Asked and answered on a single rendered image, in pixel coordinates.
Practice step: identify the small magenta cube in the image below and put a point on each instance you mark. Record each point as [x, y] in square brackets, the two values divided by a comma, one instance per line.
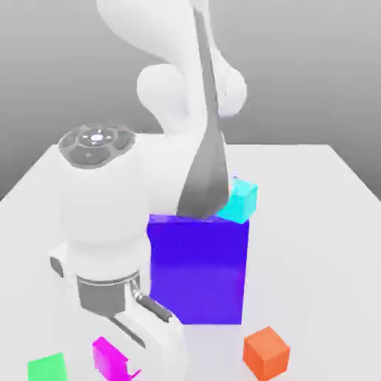
[108, 361]

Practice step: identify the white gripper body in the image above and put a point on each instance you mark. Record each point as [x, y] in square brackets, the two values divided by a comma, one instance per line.
[160, 348]

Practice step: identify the small cyan cube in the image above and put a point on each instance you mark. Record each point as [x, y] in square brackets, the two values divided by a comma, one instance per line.
[242, 201]

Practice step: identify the large blue box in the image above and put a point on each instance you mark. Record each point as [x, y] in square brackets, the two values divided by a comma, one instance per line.
[198, 271]

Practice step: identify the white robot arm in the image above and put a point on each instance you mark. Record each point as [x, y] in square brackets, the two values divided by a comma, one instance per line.
[101, 208]

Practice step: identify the small green cube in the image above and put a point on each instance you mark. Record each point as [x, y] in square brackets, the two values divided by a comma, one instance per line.
[47, 367]

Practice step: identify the small orange cube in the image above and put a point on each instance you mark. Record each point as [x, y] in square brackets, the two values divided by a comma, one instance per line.
[265, 354]

